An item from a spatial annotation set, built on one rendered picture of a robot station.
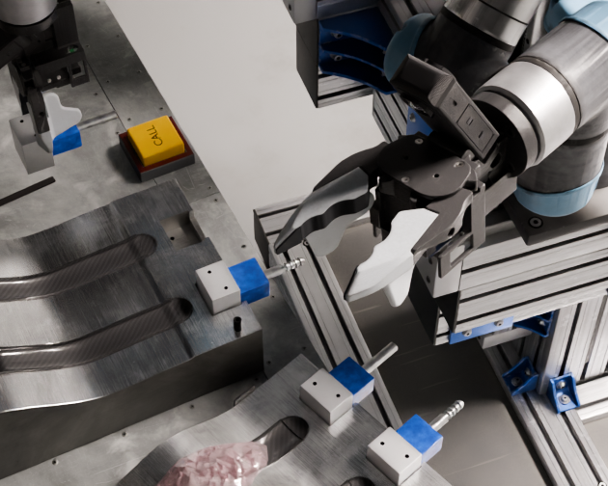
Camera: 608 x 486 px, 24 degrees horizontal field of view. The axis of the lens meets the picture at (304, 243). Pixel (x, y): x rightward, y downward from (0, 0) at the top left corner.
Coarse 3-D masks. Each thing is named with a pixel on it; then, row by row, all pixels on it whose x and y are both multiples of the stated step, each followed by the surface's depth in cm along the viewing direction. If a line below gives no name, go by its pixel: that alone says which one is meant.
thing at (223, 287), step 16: (208, 272) 166; (224, 272) 166; (240, 272) 168; (256, 272) 168; (272, 272) 169; (208, 288) 164; (224, 288) 165; (240, 288) 166; (256, 288) 166; (208, 304) 166; (224, 304) 165; (240, 304) 167
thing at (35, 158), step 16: (112, 112) 179; (16, 128) 175; (32, 128) 175; (80, 128) 178; (16, 144) 177; (32, 144) 173; (64, 144) 176; (80, 144) 178; (32, 160) 175; (48, 160) 177
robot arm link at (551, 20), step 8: (552, 0) 146; (560, 0) 145; (568, 0) 144; (576, 0) 144; (584, 0) 144; (592, 0) 144; (552, 8) 146; (560, 8) 144; (568, 8) 144; (576, 8) 143; (544, 16) 149; (552, 16) 146; (560, 16) 144; (544, 24) 148; (552, 24) 146; (544, 32) 149
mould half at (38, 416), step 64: (0, 256) 170; (64, 256) 172; (192, 256) 171; (0, 320) 162; (64, 320) 166; (192, 320) 165; (256, 320) 165; (0, 384) 155; (64, 384) 159; (128, 384) 160; (192, 384) 166; (0, 448) 157; (64, 448) 163
